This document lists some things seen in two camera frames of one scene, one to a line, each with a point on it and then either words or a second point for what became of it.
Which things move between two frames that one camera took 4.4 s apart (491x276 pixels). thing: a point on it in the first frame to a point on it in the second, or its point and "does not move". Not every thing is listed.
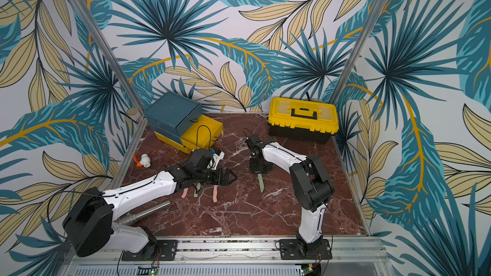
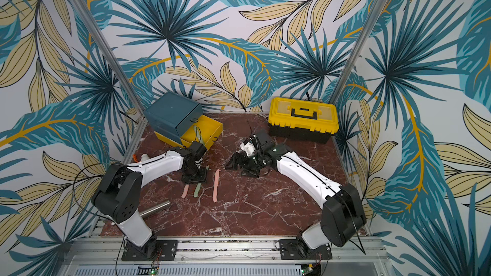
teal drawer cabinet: [172, 116] does not move
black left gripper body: [210, 176] to [195, 176]
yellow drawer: [202, 137] does not move
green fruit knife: [195, 192] does not move
